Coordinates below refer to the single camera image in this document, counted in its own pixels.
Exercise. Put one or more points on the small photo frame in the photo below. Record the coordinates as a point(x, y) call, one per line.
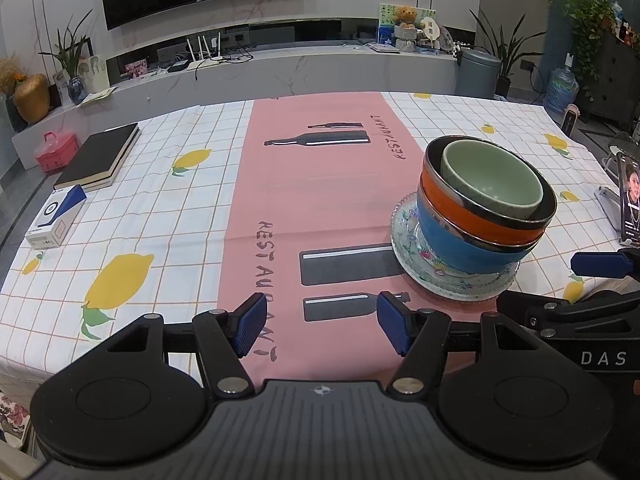
point(61, 81)

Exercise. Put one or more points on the gold vase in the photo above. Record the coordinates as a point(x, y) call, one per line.
point(31, 97)

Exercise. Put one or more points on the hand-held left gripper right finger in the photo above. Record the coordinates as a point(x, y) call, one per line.
point(392, 325)

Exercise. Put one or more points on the green climbing plant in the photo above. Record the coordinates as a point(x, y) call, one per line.
point(590, 20)

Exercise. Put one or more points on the pink and white handheld device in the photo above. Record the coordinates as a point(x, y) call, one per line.
point(570, 120)

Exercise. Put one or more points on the green painted picture board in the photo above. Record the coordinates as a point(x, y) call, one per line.
point(385, 25)

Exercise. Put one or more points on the brown teddy bear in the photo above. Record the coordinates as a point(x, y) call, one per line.
point(404, 16)

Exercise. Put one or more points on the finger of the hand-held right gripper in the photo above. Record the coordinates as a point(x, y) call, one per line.
point(535, 310)
point(600, 265)

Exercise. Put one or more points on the pink carrying case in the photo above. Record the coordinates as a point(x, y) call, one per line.
point(56, 155)

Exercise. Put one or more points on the small black device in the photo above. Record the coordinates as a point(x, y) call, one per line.
point(178, 66)

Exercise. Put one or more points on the white and blue box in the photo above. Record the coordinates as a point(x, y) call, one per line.
point(55, 215)

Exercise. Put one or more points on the pink card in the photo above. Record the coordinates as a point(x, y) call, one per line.
point(136, 68)

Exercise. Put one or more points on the dark cabinet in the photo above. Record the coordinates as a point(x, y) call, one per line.
point(615, 85)

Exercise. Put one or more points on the blue steel bowl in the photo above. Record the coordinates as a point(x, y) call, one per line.
point(460, 255)

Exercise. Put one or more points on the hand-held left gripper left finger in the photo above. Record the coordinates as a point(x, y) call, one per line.
point(250, 325)

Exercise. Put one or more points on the green plant in blue vase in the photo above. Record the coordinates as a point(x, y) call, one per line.
point(76, 87)

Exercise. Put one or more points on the green ceramic bowl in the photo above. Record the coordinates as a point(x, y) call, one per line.
point(480, 175)

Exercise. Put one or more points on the round white hand fan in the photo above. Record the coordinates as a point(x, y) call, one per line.
point(430, 29)

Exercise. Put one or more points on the grey green trash bin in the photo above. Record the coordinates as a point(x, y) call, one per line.
point(477, 75)

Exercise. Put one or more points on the floral clear glass plate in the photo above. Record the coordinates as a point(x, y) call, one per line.
point(407, 232)

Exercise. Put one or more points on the floral cloth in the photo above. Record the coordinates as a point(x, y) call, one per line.
point(12, 415)

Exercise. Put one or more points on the purple notebook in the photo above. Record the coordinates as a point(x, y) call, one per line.
point(384, 48)

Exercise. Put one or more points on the black smartphone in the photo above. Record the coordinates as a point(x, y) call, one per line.
point(630, 200)

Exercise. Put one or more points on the pale drawing card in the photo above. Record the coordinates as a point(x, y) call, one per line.
point(95, 72)

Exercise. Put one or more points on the white marble television cabinet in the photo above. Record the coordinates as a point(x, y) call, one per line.
point(300, 72)

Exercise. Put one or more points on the white phone stand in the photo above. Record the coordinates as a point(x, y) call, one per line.
point(607, 205)

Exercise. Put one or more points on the white router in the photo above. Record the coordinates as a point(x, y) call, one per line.
point(205, 63)

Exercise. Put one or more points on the decorative display plate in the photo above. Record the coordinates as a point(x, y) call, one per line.
point(446, 40)

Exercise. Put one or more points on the black hardcover book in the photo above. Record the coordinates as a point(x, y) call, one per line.
point(95, 152)

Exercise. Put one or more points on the blue water bottle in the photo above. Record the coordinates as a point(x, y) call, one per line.
point(562, 90)

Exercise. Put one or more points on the tall potted plant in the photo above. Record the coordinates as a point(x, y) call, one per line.
point(505, 55)

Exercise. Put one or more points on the orange steel bowl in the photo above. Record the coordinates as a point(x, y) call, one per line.
point(470, 222)

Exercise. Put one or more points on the loose papers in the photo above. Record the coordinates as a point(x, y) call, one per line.
point(98, 96)

